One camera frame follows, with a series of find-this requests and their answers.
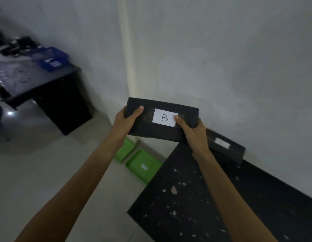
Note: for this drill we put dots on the person's left thumb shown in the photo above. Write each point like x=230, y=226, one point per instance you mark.
x=135, y=112

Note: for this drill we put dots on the person's right forearm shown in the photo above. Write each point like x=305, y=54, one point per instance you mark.
x=229, y=199

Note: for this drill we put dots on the blue plastic bin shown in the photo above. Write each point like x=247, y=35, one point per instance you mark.
x=51, y=59

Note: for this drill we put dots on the person's right hand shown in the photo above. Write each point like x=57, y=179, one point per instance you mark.
x=193, y=136

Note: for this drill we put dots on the person's left hand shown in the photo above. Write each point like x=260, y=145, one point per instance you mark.
x=122, y=123

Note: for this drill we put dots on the pile of black devices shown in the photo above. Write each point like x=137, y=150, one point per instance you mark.
x=16, y=45

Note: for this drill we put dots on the black desk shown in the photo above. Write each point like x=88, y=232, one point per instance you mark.
x=45, y=90

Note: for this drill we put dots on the green plastic tray with label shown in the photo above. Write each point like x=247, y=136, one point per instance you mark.
x=143, y=166

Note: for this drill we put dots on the person's right thumb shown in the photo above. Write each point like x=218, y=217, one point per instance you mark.
x=182, y=122

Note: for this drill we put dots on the black box with white label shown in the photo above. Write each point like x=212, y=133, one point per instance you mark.
x=158, y=128
x=226, y=146

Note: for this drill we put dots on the person's left forearm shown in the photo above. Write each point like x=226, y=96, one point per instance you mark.
x=70, y=189

